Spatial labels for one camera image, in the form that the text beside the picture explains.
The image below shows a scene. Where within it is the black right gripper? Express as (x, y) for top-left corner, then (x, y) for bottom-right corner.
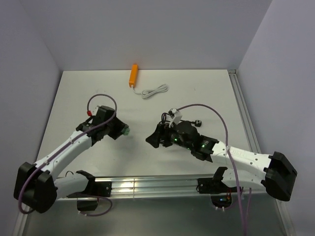
(146, 120), (193, 150)

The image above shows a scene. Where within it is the green plug adapter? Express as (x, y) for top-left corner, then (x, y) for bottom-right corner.
(123, 127), (130, 136)

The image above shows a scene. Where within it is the white power cable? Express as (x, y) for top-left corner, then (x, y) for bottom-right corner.
(131, 84), (169, 100)

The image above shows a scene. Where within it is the orange power strip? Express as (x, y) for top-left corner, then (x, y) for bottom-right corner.
(128, 64), (138, 88)

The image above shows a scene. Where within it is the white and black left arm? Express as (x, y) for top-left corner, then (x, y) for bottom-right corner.
(13, 106), (129, 214)

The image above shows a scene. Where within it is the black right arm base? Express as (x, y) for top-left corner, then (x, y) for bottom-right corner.
(196, 167), (232, 207)

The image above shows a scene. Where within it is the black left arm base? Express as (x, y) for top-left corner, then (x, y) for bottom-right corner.
(67, 181), (113, 215)

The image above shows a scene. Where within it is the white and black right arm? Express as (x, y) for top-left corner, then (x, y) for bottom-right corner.
(146, 121), (297, 202)

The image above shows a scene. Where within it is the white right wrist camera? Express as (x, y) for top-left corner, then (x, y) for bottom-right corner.
(168, 108), (182, 128)

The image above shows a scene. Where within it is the black power cable with plug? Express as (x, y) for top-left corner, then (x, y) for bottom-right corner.
(159, 112), (204, 128)

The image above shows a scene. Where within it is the aluminium front rail frame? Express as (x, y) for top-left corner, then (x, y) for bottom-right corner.
(12, 172), (283, 236)

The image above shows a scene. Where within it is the aluminium rail frame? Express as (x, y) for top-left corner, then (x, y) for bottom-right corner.
(12, 172), (283, 236)
(227, 69), (296, 236)

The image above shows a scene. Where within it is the aluminium right rail frame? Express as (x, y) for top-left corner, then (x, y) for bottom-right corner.
(227, 69), (296, 236)

